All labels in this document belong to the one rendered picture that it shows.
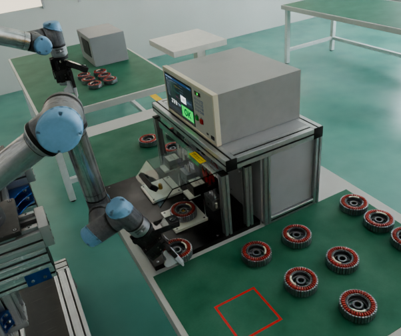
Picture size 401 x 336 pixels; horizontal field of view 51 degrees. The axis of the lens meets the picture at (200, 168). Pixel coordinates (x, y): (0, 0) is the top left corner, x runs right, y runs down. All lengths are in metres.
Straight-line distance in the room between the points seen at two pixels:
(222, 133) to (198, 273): 0.52
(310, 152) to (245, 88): 0.39
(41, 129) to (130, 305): 1.57
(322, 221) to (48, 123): 1.13
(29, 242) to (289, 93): 1.09
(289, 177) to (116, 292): 1.36
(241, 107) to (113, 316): 1.46
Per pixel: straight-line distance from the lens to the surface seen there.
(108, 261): 2.83
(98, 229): 1.38
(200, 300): 1.48
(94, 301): 2.62
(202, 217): 1.75
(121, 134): 2.60
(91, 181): 1.42
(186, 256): 1.53
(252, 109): 1.58
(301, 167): 1.72
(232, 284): 1.52
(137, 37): 6.54
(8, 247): 1.59
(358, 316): 1.42
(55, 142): 1.17
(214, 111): 1.49
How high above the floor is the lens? 1.87
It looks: 32 degrees down
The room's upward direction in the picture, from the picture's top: 7 degrees counter-clockwise
